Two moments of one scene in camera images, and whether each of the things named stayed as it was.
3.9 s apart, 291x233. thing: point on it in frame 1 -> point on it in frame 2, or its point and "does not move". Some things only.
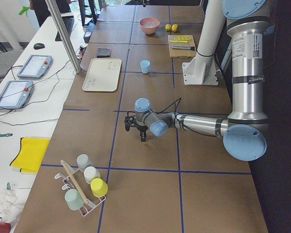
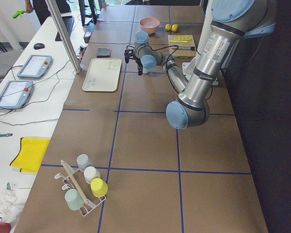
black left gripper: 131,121 -> 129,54
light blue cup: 145,66 does not move
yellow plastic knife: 174,41 does not move
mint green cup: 74,199 does not move
